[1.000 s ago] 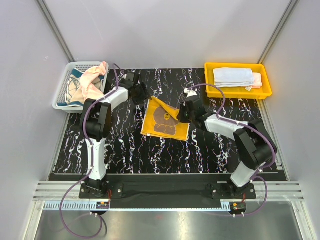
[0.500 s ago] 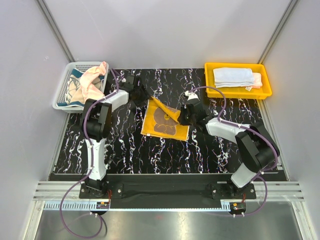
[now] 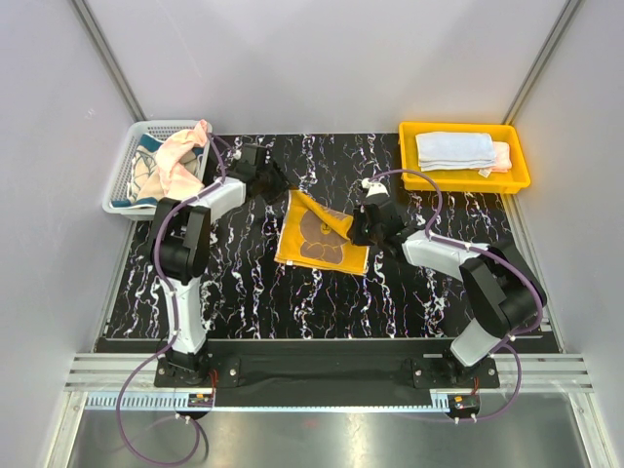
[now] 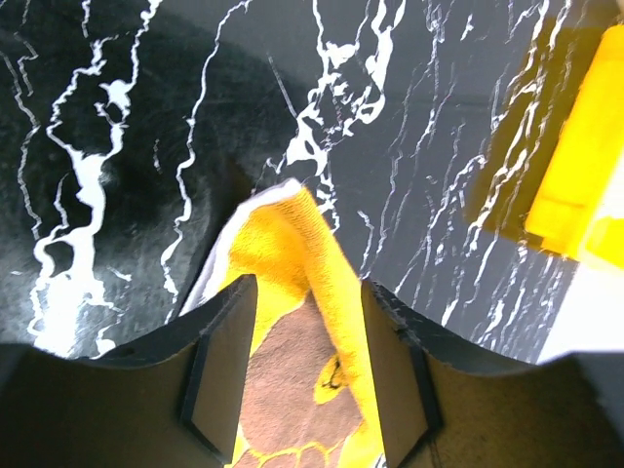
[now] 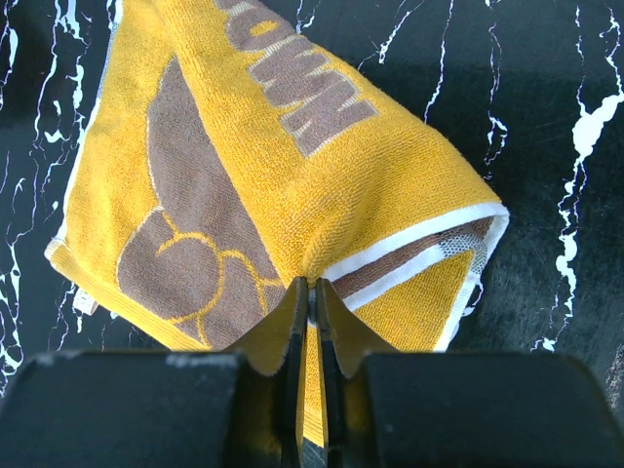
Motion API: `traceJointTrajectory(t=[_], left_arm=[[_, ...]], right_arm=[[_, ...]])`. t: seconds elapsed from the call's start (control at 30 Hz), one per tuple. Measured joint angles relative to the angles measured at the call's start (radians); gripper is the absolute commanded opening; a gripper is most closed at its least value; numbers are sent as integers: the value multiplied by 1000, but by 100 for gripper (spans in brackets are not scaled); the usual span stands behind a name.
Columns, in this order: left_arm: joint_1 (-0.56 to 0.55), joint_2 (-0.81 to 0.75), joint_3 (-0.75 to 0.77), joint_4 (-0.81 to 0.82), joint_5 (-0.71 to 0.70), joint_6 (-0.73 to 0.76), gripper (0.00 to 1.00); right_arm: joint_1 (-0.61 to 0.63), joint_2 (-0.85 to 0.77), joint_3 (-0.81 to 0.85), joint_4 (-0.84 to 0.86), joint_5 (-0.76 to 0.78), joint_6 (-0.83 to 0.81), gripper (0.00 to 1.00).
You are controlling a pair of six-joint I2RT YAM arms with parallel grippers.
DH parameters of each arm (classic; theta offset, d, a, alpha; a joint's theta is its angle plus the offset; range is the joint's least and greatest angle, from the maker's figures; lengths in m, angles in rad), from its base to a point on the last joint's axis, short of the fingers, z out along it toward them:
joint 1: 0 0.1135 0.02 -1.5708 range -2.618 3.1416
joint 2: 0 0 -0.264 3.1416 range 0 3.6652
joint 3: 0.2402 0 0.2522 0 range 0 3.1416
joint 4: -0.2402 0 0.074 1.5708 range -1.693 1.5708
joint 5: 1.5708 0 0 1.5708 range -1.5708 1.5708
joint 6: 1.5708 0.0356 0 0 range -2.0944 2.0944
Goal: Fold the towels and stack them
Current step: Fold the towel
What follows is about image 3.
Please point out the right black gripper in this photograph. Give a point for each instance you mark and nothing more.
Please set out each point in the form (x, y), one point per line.
(359, 215)

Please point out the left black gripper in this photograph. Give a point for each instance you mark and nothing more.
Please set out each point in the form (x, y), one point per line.
(280, 180)

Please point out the brown towel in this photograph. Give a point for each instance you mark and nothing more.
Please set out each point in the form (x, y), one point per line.
(314, 236)

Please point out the pale pink towel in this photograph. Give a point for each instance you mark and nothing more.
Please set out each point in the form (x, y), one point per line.
(177, 182)

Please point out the light blue white towel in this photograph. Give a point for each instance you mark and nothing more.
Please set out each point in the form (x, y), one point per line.
(438, 151)

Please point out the pink rabbit towel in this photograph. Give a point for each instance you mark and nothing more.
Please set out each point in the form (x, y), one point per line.
(502, 160)

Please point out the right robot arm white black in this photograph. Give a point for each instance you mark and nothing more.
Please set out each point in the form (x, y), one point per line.
(504, 294)

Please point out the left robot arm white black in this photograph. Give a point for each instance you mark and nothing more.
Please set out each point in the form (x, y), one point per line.
(179, 247)

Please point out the teal patterned towel in basket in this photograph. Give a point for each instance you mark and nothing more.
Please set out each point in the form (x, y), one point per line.
(143, 187)

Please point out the black marble pattern mat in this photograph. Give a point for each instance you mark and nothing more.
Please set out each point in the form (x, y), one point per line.
(245, 293)

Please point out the white perforated plastic basket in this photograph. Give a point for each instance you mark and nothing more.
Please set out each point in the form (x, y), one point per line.
(161, 129)

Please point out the yellow plastic tray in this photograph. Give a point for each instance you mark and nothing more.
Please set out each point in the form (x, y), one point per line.
(511, 182)

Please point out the right small connector board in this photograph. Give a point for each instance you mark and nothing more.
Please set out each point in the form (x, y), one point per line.
(464, 406)

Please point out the small connector board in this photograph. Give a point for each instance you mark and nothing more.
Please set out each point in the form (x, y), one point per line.
(464, 406)
(201, 400)

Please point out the left small connector board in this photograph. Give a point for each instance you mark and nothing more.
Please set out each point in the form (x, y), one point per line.
(201, 400)

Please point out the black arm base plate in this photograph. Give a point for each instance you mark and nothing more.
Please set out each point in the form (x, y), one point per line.
(419, 363)

